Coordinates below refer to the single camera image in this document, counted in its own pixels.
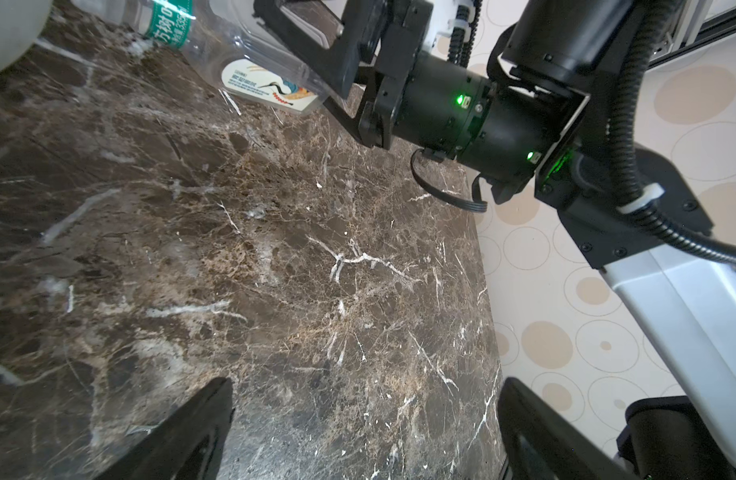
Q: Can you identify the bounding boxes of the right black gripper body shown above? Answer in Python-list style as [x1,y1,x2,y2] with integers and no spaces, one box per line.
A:
[358,1,590,186]

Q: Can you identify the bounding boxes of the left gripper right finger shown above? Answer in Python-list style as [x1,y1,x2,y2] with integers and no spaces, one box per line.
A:
[497,377,634,480]

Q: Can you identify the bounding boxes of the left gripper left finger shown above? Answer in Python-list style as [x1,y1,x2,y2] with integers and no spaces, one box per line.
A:
[98,377,234,480]

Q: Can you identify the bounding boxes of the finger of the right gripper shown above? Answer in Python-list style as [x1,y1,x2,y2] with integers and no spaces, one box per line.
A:
[323,85,380,148]
[254,1,386,98]

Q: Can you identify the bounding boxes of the clear bottle green band cap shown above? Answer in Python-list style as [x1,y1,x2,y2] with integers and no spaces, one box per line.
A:
[73,0,331,114]

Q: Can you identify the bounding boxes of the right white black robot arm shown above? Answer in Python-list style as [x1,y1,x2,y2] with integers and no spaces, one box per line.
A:
[253,1,736,479]

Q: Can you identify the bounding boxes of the white plastic waste bin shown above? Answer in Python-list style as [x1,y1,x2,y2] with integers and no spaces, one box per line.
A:
[0,0,53,72]

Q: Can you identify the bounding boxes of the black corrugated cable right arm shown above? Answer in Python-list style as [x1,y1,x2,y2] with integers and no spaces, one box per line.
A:
[607,0,736,271]

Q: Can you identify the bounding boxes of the black frame post right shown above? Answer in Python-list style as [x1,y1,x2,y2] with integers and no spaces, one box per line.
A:
[649,0,736,69]

